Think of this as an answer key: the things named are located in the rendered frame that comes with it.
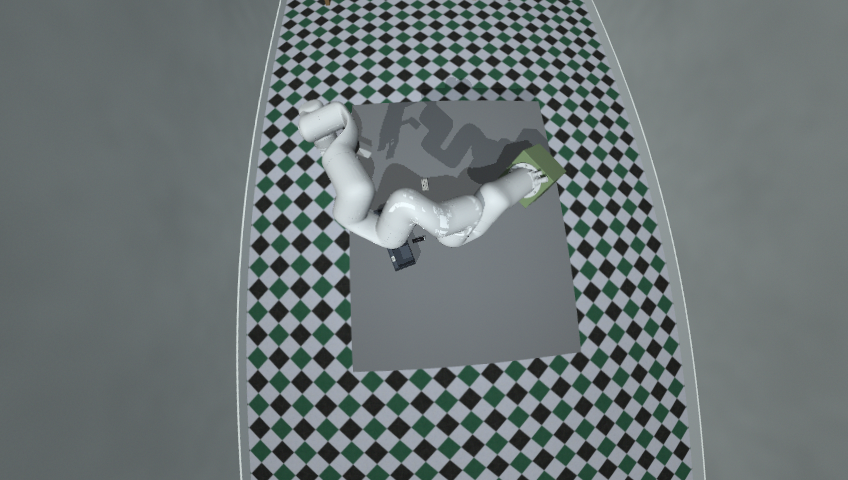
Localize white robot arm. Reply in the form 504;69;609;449
298;99;548;249

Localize dark grey bin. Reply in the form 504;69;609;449
373;208;416;271

